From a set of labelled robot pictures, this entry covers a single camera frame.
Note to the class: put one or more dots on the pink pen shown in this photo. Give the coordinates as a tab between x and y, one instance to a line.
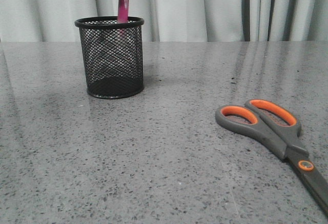
123	9

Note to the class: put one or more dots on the grey orange handled scissors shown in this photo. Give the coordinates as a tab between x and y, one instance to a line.
278	130

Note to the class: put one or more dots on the black mesh pen holder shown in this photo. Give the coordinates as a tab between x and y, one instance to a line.
112	55

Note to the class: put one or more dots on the light grey curtain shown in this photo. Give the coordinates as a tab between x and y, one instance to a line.
171	20

